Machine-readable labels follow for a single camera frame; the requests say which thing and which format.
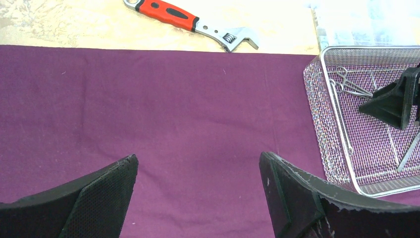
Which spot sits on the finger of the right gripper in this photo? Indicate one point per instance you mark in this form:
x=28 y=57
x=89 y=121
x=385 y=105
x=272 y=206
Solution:
x=393 y=103

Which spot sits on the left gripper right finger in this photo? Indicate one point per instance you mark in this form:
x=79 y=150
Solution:
x=302 y=205

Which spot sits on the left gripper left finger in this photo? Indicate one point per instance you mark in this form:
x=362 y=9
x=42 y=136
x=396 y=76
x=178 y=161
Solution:
x=92 y=206

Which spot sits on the steel scalpel handle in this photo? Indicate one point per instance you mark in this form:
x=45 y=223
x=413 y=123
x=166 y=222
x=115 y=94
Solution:
x=409 y=152

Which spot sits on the metal wire mesh tray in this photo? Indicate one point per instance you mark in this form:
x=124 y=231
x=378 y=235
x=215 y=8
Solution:
x=359 y=152

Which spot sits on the clear plastic compartment box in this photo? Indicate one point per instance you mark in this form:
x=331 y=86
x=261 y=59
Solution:
x=366 y=22

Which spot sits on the purple cloth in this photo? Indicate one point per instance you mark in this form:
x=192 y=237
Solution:
x=197 y=123

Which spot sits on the steel hemostat clamp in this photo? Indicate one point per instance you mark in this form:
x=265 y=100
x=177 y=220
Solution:
x=344 y=85

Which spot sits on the orange handled adjustable wrench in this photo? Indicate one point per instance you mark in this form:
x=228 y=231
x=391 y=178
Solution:
x=228 y=38

